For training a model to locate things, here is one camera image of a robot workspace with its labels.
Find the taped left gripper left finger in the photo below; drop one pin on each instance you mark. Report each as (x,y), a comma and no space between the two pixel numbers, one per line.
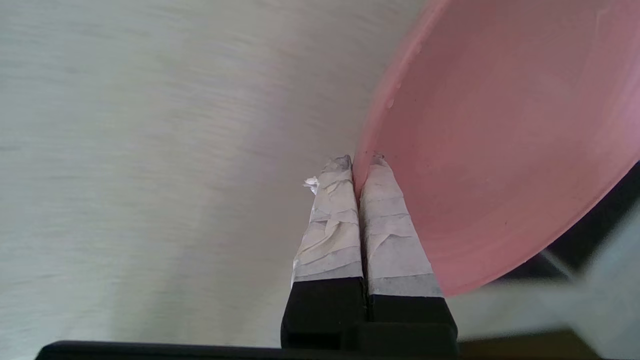
(330,250)

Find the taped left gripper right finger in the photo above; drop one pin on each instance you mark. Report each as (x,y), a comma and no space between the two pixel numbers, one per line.
(395,250)

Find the pink round plate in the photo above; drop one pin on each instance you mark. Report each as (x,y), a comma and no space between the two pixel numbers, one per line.
(500,150)

